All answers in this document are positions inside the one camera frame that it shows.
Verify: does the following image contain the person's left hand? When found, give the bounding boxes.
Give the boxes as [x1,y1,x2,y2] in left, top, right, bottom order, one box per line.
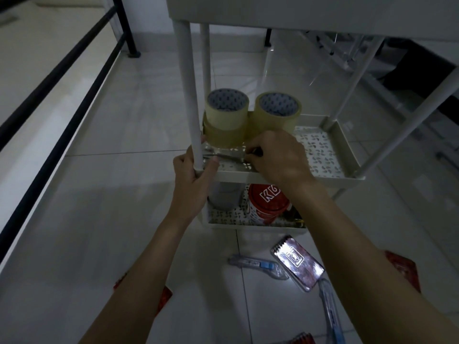
[168,145,219,226]

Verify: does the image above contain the person's right hand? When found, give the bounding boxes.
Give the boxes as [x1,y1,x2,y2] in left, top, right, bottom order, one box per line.
[245,129,317,194]

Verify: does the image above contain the metal scissors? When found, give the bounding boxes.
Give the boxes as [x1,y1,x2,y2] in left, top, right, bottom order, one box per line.
[204,147,264,164]

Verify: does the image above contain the white tiered storage rack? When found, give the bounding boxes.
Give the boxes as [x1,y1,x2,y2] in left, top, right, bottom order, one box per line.
[167,0,459,234]

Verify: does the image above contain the person's left forearm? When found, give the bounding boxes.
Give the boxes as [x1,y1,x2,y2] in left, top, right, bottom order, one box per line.
[80,208,208,344]

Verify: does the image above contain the person's right forearm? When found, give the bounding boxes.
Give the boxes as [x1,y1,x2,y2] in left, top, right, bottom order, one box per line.
[283,177,459,344]

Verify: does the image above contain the white cylinder roll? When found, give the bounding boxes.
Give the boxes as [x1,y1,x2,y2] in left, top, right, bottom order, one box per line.
[208,183,244,209]

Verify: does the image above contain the clear brown packing tape roll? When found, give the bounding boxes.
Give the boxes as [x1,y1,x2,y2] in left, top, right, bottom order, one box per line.
[202,118,250,149]

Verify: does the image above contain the red paper cup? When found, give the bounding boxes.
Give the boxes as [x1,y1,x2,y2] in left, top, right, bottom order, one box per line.
[247,183,292,226]

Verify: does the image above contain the beige packing tape roll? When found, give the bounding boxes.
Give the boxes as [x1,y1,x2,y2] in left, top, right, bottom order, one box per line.
[205,88,250,132]
[249,91,302,138]

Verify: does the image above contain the dark yellow packet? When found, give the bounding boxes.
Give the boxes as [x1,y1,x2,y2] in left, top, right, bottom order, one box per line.
[286,206,306,228]

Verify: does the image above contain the packaged blue utility cutter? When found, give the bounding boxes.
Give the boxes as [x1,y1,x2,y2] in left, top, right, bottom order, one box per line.
[228,253,290,281]

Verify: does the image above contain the wrapped spiral notebook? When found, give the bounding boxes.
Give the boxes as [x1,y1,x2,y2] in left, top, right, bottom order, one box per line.
[270,235,325,293]

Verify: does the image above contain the red packet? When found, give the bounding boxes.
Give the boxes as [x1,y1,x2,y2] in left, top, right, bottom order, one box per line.
[113,271,173,314]
[384,250,421,293]

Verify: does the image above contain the packaged blue pen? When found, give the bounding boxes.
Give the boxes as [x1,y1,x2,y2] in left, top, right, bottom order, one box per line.
[318,279,346,344]

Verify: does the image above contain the black metal railing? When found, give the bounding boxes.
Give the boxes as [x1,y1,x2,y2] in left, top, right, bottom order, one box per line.
[0,0,141,265]

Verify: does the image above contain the red spiral notebook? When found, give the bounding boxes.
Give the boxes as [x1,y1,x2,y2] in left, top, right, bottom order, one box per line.
[283,332,317,344]

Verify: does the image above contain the white metal frame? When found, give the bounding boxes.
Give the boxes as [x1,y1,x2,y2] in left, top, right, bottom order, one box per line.
[301,30,459,172]

